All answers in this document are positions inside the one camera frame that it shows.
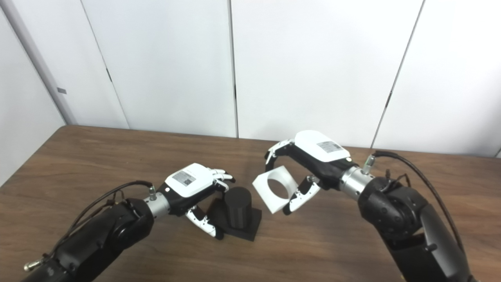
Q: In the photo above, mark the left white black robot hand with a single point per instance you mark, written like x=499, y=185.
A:
x=188, y=180

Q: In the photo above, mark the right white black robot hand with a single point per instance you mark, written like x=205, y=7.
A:
x=321, y=147

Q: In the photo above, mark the black cylinder peg with base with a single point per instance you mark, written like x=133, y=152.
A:
x=236, y=207

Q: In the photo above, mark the white square piece with hole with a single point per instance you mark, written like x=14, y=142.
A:
x=260, y=187

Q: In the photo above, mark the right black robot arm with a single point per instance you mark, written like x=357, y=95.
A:
x=411, y=223

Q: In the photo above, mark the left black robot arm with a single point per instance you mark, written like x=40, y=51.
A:
x=98, y=235

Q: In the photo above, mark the grey wall post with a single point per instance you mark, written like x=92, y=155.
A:
x=54, y=78

